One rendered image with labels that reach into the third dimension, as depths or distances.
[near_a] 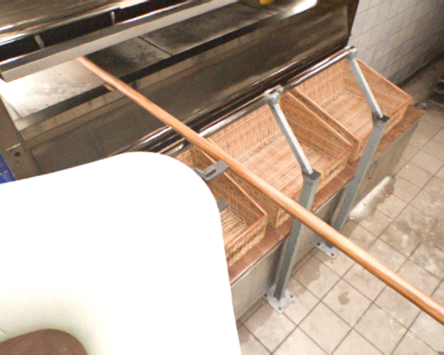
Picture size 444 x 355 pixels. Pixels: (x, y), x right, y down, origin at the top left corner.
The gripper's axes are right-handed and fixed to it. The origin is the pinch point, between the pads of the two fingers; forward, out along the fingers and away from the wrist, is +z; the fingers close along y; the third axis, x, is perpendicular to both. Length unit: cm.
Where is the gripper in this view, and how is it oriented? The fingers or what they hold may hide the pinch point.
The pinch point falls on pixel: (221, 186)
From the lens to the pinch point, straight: 84.2
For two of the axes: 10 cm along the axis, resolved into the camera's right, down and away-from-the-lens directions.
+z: 7.2, -5.0, 4.8
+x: 6.9, 5.3, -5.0
